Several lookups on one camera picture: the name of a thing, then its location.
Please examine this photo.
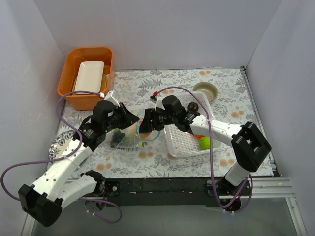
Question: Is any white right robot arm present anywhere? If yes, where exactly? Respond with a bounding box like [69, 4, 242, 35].
[139, 95, 272, 196]

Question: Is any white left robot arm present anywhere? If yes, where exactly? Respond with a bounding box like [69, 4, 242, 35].
[18, 100, 139, 227]

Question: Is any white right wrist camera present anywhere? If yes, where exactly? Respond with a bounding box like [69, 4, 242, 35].
[150, 91, 164, 109]

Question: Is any beige ceramic bowl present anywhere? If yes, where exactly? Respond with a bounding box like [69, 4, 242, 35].
[193, 82, 218, 102]

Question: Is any blue patterned plate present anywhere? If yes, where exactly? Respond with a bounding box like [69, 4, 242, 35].
[49, 130, 75, 160]

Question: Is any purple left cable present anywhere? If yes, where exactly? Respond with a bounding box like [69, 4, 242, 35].
[0, 90, 123, 224]

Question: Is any orange plastic bin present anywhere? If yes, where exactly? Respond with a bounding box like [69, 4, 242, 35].
[58, 47, 114, 111]

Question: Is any yellow container in bin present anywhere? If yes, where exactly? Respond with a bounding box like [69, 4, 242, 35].
[72, 72, 108, 94]

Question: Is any peach toy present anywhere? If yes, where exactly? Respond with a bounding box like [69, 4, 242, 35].
[140, 133, 151, 139]

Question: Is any green fruit toy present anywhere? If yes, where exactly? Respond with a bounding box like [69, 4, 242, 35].
[199, 136, 211, 150]

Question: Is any white plastic basket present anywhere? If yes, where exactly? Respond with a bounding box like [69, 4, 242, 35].
[164, 91, 214, 158]

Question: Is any white radish toy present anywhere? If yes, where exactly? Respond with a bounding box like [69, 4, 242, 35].
[121, 123, 137, 142]

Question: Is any dark brown mangosteen toy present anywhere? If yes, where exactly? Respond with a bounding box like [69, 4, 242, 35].
[187, 102, 199, 112]

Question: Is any black base bar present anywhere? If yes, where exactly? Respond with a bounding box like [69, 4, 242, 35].
[104, 177, 251, 209]

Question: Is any white rectangular plate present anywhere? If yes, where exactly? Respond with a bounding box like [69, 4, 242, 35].
[73, 61, 104, 93]

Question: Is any floral table mat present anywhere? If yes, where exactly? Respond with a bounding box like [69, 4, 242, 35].
[48, 68, 274, 178]

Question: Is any dark grape bunch toy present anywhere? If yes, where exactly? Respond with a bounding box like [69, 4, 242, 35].
[110, 130, 125, 148]

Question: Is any clear zip top bag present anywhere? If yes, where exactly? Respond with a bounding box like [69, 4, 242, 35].
[110, 110, 161, 148]

